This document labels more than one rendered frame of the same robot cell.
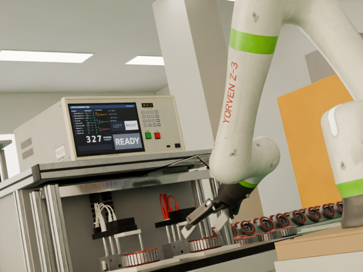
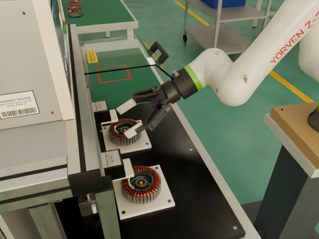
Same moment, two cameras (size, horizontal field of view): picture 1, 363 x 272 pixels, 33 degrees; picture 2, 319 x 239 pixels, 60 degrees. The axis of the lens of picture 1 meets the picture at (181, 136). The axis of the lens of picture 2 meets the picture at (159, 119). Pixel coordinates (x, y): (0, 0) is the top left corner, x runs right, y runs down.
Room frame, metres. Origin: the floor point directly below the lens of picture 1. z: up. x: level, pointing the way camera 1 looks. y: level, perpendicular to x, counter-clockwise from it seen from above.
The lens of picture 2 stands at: (1.50, 0.63, 1.41)
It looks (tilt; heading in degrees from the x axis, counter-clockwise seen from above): 37 degrees down; 294
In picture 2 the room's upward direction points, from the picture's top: straight up
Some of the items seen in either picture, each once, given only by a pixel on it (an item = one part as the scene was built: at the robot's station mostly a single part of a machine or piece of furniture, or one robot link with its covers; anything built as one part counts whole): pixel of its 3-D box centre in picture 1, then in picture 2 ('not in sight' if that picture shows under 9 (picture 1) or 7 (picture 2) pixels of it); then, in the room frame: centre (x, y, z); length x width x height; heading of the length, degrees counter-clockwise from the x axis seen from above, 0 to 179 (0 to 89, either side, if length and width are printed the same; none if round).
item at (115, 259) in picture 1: (114, 263); (89, 197); (1.87, 0.27, 0.80); 0.07 x 0.05 x 0.06; 130
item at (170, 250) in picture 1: (176, 250); not in sight; (2.02, 0.09, 0.80); 0.07 x 0.05 x 0.06; 130
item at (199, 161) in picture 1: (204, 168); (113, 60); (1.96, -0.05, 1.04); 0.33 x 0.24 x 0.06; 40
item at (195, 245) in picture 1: (204, 243); (125, 131); (1.91, 0.00, 0.80); 0.11 x 0.11 x 0.04
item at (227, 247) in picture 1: (206, 251); (125, 136); (1.91, 0.00, 0.78); 0.15 x 0.15 x 0.01; 40
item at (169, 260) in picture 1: (143, 266); (141, 189); (1.76, 0.18, 0.78); 0.15 x 0.15 x 0.01; 40
